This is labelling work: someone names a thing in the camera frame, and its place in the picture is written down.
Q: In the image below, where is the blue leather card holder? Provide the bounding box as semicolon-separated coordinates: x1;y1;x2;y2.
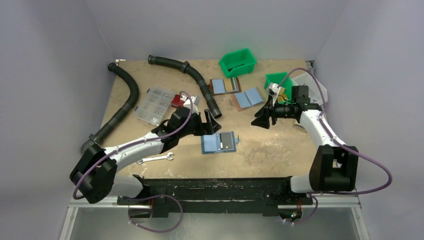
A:
200;131;240;155

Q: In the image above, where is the dark grey card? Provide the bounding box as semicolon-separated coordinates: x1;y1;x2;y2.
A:
219;131;234;151

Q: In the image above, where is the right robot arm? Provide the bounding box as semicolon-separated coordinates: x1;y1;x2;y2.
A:
251;83;358;193

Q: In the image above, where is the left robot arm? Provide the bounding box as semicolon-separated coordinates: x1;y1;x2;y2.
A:
69;107;222;204

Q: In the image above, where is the beige card holder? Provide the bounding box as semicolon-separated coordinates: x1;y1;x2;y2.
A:
293;119;307;132

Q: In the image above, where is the pink open card holder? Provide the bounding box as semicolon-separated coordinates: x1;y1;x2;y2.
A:
231;87;265;112

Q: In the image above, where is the red card case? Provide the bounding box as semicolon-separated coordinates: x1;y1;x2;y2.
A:
170;94;187;108

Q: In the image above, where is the brown open card holder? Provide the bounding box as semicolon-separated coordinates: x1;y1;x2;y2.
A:
209;77;241;96

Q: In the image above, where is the green bin right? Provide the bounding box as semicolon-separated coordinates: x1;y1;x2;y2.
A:
263;72;294;104

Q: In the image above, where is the green bin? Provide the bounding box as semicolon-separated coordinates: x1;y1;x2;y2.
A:
263;72;294;104
218;48;257;78

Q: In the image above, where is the white translucent bin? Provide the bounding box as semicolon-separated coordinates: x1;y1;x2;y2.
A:
291;72;328;106

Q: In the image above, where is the silver open-end wrench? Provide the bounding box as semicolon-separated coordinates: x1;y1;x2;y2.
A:
136;152;175;165

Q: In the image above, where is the clear plastic screw box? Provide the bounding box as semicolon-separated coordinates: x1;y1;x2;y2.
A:
135;87;176;126

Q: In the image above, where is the green bin rear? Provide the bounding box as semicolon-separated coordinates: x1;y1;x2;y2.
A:
218;48;257;78

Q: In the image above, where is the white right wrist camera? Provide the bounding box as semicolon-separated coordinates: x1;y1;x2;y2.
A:
266;82;281;99

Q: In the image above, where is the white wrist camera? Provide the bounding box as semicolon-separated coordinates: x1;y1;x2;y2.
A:
266;82;281;99
180;95;200;108

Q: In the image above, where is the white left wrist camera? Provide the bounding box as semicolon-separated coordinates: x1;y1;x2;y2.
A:
180;95;200;108

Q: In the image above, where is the black corrugated hose centre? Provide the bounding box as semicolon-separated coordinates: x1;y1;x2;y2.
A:
147;54;223;119

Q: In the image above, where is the black corrugated hose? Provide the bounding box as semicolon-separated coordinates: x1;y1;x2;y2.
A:
80;62;140;155
147;54;223;119

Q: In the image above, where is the black table front rail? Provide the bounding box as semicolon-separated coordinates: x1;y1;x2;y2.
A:
117;177;313;218

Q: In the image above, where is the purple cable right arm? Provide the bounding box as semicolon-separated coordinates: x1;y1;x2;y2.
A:
277;67;393;226

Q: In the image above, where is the black corrugated hose left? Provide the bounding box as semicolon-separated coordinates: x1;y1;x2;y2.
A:
80;62;140;155

